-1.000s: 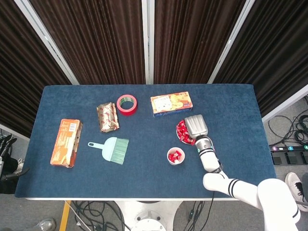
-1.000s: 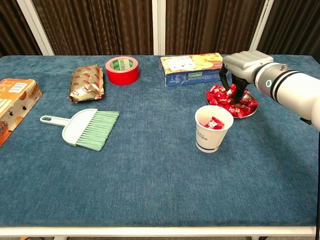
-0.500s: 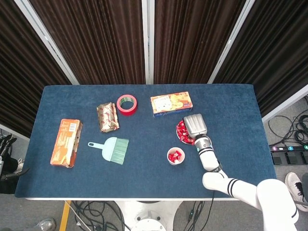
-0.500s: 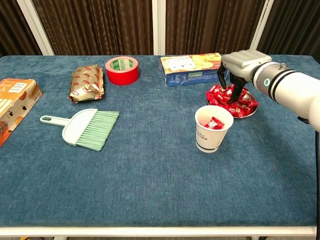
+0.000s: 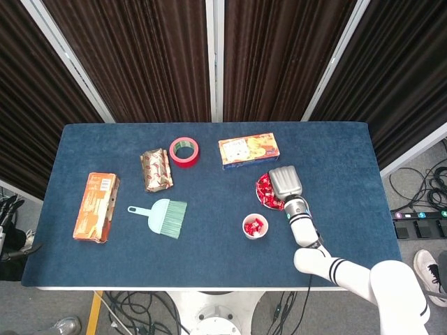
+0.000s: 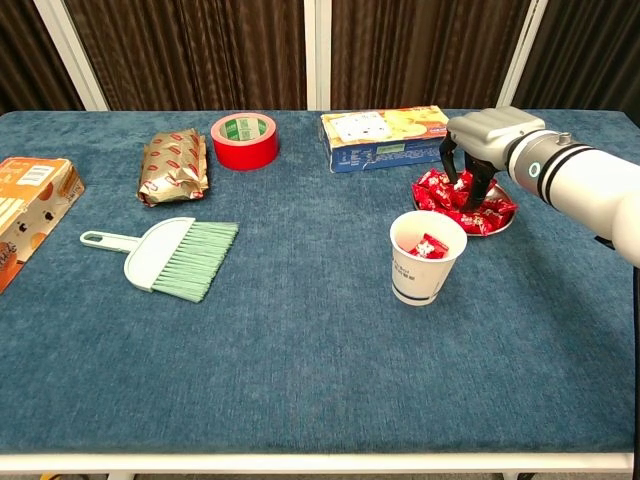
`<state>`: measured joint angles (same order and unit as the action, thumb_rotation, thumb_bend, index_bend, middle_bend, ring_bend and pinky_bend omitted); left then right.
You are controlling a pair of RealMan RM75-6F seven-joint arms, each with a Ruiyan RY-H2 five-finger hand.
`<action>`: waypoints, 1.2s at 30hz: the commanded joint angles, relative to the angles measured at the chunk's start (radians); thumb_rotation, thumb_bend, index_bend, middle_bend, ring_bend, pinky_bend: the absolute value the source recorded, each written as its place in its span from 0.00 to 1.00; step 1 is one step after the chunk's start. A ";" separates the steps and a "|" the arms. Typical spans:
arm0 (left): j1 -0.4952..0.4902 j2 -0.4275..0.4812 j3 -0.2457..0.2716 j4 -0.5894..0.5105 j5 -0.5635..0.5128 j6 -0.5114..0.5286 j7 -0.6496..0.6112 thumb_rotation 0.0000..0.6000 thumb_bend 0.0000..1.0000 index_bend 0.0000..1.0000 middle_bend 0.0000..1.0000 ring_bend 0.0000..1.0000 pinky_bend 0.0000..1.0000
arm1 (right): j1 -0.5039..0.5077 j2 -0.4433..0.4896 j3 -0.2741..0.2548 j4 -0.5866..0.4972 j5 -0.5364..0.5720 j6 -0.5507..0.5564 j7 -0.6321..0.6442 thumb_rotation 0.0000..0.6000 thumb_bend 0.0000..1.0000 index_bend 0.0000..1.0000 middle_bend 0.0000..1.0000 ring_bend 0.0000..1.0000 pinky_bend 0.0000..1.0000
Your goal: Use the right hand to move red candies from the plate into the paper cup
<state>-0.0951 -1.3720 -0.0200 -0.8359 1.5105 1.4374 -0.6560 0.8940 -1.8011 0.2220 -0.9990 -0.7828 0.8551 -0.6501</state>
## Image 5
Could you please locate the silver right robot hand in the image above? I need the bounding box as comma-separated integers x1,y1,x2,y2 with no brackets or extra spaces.
268,166,303,201

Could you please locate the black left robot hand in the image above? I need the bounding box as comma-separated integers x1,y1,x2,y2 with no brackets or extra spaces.
0,198,25,228

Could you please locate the plate of red candies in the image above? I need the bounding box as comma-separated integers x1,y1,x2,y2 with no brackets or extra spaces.
256,173,286,211

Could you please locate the red object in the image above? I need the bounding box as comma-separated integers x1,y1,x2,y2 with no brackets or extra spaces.
244,216,265,237

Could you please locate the white paper cup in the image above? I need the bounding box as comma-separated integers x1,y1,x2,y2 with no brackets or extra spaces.
242,213,270,240

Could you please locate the round metal plate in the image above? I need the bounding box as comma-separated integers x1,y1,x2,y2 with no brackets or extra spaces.
255,172,287,211

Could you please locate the blue yellow cracker box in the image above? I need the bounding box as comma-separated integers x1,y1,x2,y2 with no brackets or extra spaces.
218,132,281,171

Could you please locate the orange cardboard box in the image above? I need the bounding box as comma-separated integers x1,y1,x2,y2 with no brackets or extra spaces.
72,172,121,244

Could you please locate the red tape roll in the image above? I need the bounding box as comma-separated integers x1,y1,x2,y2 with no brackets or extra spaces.
169,137,200,169

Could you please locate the blue felt tablecloth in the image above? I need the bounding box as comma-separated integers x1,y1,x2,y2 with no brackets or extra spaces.
20,121,402,288

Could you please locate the brown curtain panel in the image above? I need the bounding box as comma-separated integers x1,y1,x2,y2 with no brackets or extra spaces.
0,0,105,200
309,0,447,170
41,0,212,123
223,0,358,122

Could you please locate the white green hand brush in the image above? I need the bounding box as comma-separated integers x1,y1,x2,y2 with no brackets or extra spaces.
127,198,188,240

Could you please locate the grey shoe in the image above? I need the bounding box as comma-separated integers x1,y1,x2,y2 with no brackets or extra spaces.
45,315,82,335

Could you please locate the brown patterned snack bag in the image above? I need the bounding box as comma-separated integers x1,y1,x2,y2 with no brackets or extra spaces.
140,147,175,193

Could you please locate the white sneaker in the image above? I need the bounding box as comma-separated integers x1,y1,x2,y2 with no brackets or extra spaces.
413,249,447,308

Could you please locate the white partition bottom rail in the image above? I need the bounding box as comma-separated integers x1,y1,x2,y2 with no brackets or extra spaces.
0,179,45,205
379,121,447,178

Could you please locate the black floor cable bundle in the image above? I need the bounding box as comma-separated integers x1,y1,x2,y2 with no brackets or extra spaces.
101,291,189,335
267,291,315,335
389,139,447,214

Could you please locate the white partition post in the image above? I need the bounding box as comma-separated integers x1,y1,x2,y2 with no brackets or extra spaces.
300,0,371,122
20,0,116,123
205,0,225,123

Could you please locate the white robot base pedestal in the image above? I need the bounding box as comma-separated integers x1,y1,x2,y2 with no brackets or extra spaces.
163,290,265,335

